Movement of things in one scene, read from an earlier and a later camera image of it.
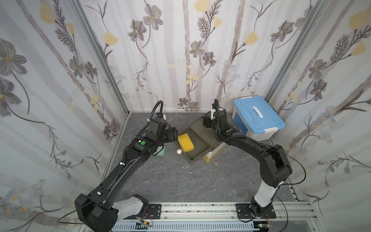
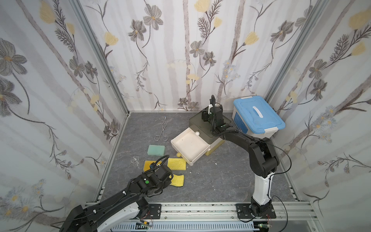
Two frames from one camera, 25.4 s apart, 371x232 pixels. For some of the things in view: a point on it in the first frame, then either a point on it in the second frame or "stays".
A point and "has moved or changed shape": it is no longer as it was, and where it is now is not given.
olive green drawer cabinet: (209, 134) has moved or changed shape
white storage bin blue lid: (255, 118) stays
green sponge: (159, 148) stays
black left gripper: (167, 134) → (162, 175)
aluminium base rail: (290, 217) stays
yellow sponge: (185, 142) → (147, 163)
